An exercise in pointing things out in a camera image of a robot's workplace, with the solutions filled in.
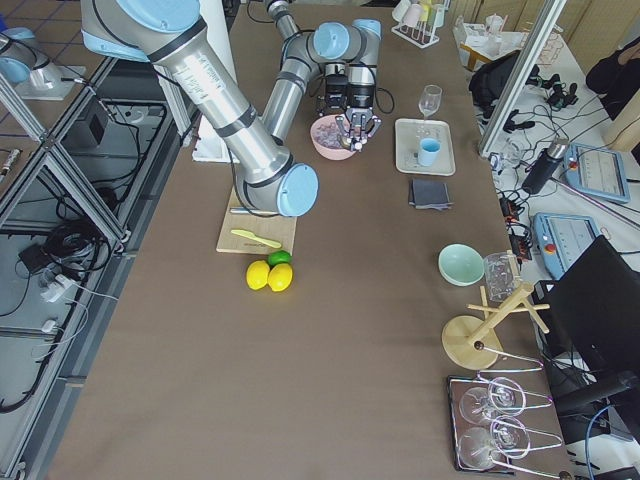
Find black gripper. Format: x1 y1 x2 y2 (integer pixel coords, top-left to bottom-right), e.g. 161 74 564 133
346 65 381 150
315 63 357 139

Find pink bowl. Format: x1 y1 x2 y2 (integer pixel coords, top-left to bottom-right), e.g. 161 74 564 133
310 115 357 161

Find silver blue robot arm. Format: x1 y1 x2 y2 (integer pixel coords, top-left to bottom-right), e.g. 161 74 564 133
81 1 382 217
261 1 351 127

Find clear plastic ice cubes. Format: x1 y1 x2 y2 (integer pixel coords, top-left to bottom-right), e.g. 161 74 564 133
311 117 342 149

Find light blue cup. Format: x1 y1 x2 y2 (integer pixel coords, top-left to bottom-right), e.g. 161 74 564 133
417 137 441 167

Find pink cup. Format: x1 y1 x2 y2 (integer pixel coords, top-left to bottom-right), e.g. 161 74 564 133
392 0 423 28

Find wooden cup tree stand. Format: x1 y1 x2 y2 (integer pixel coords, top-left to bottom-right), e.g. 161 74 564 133
442 278 550 371

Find cream rabbit serving tray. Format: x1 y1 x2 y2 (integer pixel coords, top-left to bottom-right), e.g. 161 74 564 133
395 118 456 176

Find clear wine glass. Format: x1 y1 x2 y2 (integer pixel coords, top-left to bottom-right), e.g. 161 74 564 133
418 84 443 120

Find grey folded cloth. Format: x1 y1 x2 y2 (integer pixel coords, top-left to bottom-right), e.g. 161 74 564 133
408 178 453 211

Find bamboo cutting board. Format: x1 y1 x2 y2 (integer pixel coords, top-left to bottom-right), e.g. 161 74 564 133
216 190 297 255

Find white cardboard box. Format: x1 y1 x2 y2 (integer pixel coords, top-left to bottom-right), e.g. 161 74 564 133
453 14 526 71

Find steel muddler black tip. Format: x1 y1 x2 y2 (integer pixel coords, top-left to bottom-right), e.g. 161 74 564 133
228 207 275 216

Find yellow plastic knife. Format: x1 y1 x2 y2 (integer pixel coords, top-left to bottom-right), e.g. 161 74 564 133
230 229 282 249

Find green lime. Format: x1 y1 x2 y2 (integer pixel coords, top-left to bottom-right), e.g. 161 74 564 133
267 250 292 267

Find light green bowl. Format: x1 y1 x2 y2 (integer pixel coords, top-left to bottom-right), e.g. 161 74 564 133
438 244 484 287

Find black thermos bottle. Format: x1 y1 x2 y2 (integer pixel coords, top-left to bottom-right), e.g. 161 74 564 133
522 137 570 195

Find yellow lemon lower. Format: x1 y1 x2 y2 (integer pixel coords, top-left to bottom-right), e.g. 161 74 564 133
267 263 293 292

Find yellow lemon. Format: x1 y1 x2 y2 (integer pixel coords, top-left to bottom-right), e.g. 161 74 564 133
267 263 293 292
245 260 271 290

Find yellow lemon upper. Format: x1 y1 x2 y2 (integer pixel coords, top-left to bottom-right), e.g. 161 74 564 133
245 260 271 290

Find clear measuring glass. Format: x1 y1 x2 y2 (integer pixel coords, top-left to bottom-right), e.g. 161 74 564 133
484 251 520 302

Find blue teach pendant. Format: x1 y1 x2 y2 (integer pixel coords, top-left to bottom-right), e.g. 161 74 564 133
563 143 631 204
532 212 599 280

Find person in dark jacket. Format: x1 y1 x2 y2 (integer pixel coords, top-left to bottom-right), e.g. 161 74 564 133
585 37 639 120

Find black computer monitor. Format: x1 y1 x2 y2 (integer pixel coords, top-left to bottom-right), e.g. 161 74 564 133
548 236 639 374

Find upside down wine glass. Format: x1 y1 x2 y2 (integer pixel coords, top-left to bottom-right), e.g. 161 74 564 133
458 416 531 471
458 377 526 426

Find black tray with glasses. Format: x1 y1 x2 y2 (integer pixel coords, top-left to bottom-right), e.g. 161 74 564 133
445 374 569 474

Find white wire cup rack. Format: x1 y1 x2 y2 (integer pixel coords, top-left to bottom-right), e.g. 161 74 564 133
391 0 450 49

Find aluminium frame post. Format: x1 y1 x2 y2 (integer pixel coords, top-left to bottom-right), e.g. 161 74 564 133
478 0 566 158

